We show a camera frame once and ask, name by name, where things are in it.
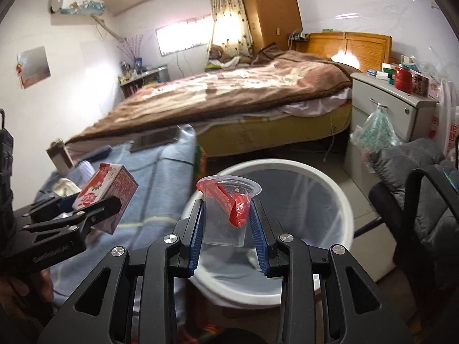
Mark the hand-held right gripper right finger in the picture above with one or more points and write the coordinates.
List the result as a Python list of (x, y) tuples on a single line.
[(259, 243)]

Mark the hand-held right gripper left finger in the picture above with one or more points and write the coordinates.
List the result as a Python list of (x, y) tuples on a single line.
[(195, 247)]

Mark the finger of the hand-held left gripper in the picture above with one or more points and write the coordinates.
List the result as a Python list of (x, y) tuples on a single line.
[(93, 215), (66, 203)]

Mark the clear plastic cup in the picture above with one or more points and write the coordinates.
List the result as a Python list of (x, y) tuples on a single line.
[(218, 231)]

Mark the white fluffy cloth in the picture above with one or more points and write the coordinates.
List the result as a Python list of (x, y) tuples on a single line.
[(86, 172)]

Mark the red plastic wrapper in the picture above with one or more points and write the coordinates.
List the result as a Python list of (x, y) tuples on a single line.
[(238, 211)]

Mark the red and white carton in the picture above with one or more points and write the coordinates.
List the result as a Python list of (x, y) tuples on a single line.
[(114, 182)]

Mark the white round trash bin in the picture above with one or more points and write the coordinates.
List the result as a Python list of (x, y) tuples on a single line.
[(236, 294)]

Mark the person's left hand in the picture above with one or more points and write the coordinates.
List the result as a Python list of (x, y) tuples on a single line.
[(46, 283)]

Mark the crumpled white tissue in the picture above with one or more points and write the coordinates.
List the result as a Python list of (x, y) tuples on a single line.
[(66, 186)]

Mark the white box with brown top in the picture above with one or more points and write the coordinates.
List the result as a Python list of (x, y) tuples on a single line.
[(59, 157)]

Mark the dark flat object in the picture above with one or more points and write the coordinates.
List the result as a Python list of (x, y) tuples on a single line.
[(96, 156)]

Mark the blue checked cloth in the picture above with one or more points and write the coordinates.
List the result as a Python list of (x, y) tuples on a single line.
[(157, 186)]

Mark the colourful plaid cloth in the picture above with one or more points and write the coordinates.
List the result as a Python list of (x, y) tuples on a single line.
[(200, 165)]

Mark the black smartphone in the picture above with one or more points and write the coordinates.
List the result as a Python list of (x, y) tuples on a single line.
[(154, 139)]

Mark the bed with yellow mattress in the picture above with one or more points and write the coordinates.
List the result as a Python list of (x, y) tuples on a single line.
[(287, 129)]

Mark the white bed sheet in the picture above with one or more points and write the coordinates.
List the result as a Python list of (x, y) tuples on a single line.
[(315, 104)]

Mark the cluttered small desk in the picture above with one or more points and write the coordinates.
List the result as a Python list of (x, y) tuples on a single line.
[(157, 75)]

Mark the brown patterned blanket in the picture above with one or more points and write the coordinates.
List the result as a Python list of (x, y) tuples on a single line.
[(215, 93)]

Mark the green printed plastic bag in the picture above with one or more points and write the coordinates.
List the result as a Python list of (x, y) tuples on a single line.
[(376, 129)]

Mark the grey cushion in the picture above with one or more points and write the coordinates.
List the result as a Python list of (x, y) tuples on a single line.
[(405, 165)]

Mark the black office chair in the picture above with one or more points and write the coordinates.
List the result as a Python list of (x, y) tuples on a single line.
[(412, 179)]

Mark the purple decorative twigs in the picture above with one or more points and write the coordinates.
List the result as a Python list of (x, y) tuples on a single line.
[(131, 46)]

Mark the brown teddy bear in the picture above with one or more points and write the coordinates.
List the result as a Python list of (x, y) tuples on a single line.
[(217, 53)]

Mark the white nightstand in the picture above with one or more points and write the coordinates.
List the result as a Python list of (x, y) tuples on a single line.
[(387, 96)]

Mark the window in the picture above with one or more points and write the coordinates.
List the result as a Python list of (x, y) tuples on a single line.
[(183, 32)]

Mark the pile of small boxes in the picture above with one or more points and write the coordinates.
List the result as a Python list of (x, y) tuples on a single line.
[(385, 70)]

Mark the red jar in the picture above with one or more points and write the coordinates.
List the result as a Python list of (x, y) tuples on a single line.
[(403, 79)]

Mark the patterned curtain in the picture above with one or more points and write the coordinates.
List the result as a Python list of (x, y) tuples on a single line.
[(229, 25)]

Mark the wooden headboard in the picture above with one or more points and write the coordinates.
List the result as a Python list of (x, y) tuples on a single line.
[(358, 46)]

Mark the red patterned tin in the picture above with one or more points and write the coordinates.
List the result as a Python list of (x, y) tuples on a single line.
[(420, 83)]

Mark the white red-print plastic bag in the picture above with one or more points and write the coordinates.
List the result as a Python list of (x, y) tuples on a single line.
[(448, 114)]

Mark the wooden wardrobe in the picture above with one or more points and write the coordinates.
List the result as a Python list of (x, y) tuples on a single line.
[(272, 7)]

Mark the wall poster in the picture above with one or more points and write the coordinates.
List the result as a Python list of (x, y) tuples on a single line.
[(34, 64)]

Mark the wall air conditioner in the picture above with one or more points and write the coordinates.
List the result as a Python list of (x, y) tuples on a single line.
[(75, 3)]

